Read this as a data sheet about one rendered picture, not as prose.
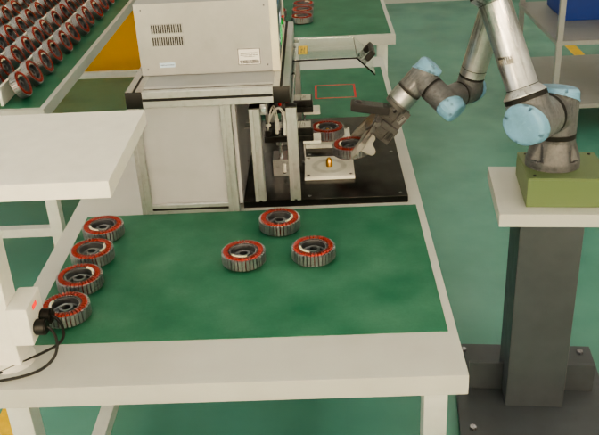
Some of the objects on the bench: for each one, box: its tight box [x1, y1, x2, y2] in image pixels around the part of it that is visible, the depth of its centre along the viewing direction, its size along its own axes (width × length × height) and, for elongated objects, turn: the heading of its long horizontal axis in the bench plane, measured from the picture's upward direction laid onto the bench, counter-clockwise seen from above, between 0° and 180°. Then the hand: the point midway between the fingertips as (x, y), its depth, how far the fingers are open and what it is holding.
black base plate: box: [243, 116, 408, 208], centre depth 264 cm, size 47×64×2 cm
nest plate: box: [305, 156, 355, 181], centre depth 253 cm, size 15×15×1 cm
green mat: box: [35, 204, 448, 345], centre depth 208 cm, size 94×61×1 cm, turn 95°
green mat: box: [261, 67, 390, 120], centre depth 323 cm, size 94×61×1 cm, turn 95°
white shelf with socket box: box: [0, 110, 146, 382], centre depth 176 cm, size 35×37×46 cm
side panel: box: [127, 105, 241, 215], centre depth 230 cm, size 28×3×32 cm, turn 95°
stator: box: [258, 208, 300, 236], centre depth 224 cm, size 11×11×4 cm
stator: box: [313, 120, 344, 142], centre depth 273 cm, size 11×11×4 cm
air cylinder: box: [273, 150, 289, 176], centre depth 252 cm, size 5×8×6 cm
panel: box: [231, 104, 251, 203], centre depth 258 cm, size 1×66×30 cm, turn 5°
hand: (348, 148), depth 250 cm, fingers closed on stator, 13 cm apart
